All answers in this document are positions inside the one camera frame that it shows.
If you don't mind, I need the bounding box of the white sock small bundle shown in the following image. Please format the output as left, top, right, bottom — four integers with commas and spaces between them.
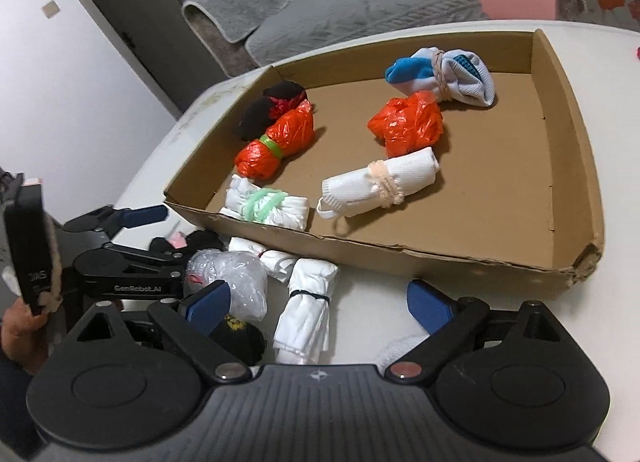
228, 237, 297, 283

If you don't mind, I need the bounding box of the clear plastic bag bundle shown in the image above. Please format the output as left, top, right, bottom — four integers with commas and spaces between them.
184, 248, 268, 322

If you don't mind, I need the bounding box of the person left hand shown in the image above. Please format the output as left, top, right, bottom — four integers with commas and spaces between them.
1, 297, 49, 374

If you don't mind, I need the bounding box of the brown cardboard box tray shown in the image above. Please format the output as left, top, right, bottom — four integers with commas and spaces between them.
165, 29, 604, 294

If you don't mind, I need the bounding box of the white sock black band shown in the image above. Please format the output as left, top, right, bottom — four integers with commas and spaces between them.
272, 258, 340, 364

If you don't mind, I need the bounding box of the orange plastic bag bundle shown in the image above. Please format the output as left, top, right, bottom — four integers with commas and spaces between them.
367, 90, 444, 159

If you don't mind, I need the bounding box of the orange bag green band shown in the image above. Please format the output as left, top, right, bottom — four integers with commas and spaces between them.
234, 100, 316, 181

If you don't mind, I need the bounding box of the white sock peach band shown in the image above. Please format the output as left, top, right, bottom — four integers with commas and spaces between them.
316, 147, 439, 219

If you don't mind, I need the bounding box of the black sock pink band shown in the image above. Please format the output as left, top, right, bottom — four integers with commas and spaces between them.
149, 229, 224, 257

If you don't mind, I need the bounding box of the white blue sock bundle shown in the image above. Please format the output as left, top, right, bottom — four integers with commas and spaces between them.
384, 47, 496, 107

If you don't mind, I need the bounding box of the white bundle green band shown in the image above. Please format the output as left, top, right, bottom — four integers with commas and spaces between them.
219, 175, 310, 231

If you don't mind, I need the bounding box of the black sock red band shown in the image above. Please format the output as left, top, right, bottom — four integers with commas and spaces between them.
235, 80, 307, 142

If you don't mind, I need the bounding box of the dark grey door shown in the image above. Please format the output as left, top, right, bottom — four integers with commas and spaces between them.
92, 0, 226, 110

